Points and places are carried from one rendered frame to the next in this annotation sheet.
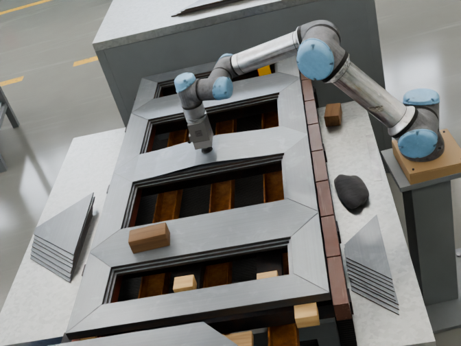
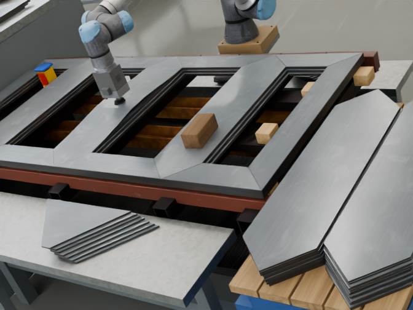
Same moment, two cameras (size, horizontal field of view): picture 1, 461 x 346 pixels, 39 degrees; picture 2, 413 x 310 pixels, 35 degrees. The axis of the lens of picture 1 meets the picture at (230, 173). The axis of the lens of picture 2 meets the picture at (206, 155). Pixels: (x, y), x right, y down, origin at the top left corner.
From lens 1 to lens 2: 197 cm
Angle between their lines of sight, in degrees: 50
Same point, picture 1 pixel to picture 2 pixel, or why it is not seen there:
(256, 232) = (261, 81)
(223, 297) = (316, 98)
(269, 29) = (16, 54)
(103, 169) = (8, 203)
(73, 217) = (68, 213)
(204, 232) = (225, 107)
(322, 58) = not seen: outside the picture
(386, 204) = not seen: hidden behind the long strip
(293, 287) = (342, 66)
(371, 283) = not seen: hidden behind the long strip
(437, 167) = (268, 34)
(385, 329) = (386, 76)
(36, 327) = (196, 253)
